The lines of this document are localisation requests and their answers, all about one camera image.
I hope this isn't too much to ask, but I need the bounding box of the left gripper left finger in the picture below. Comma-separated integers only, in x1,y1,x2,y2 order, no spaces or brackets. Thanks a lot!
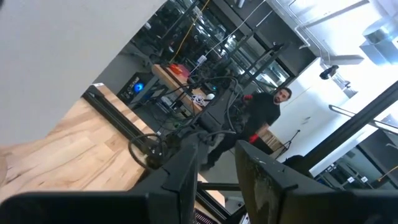
133,144,200,224

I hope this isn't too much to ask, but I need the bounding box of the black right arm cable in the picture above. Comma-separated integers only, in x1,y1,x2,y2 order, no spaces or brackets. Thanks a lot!
128,133,167,171

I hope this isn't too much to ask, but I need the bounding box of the black tripod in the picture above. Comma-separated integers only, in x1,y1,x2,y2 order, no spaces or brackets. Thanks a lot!
274,129,302,160

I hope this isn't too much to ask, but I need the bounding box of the black metal post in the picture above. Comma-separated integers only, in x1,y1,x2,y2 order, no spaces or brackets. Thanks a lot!
303,80,398,170

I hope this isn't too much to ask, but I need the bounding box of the person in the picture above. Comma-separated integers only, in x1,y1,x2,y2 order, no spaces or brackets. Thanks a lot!
201,86,294,171

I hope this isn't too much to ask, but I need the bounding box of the silver air duct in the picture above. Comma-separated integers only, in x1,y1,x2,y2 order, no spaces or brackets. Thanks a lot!
359,14,398,67

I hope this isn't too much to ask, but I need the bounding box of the black ceiling camera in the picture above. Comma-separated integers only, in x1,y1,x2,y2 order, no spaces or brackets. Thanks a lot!
319,64,340,80

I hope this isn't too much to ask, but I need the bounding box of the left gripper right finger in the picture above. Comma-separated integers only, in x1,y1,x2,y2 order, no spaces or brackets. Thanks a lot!
234,139,300,224

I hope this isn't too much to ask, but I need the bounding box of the black computer tower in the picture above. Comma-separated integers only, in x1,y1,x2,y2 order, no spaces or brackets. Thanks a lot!
117,72,155,105

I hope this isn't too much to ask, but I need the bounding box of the orange object on desk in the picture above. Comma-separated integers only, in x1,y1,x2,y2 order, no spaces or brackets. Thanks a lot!
169,62,191,79

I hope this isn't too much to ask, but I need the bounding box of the wooden background desk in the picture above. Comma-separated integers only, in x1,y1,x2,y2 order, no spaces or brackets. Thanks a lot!
151,63,213,116

